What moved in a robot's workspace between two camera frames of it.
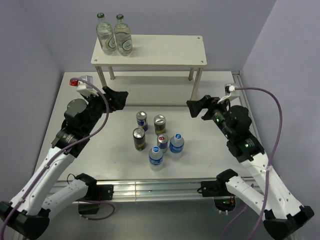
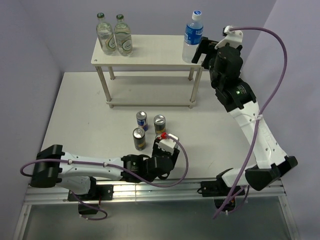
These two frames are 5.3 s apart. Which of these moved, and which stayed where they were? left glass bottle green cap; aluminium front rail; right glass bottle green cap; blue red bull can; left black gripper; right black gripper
Moved: left black gripper; right black gripper
Stayed: right glass bottle green cap; left glass bottle green cap; aluminium front rail; blue red bull can
